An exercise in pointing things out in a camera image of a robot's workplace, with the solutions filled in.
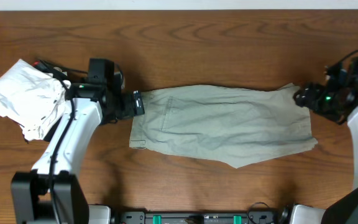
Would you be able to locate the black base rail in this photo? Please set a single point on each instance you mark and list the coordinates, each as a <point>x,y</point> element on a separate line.
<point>258,213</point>

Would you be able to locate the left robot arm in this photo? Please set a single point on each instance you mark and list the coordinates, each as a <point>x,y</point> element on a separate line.
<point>50,192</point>

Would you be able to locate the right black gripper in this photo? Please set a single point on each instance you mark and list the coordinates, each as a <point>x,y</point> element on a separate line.
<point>309,96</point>

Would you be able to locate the white folded garment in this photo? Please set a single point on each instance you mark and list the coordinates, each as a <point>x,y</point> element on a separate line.
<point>18,90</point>

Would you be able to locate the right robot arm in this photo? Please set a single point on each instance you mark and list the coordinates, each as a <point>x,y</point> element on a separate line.
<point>344,210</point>

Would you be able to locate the grey-green shorts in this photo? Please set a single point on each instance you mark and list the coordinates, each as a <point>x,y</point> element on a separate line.
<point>236,126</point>

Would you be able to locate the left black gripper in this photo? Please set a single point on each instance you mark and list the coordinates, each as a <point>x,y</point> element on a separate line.
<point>128,104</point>

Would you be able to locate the black folded garment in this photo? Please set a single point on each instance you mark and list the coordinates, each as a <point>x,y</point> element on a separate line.
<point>50,101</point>

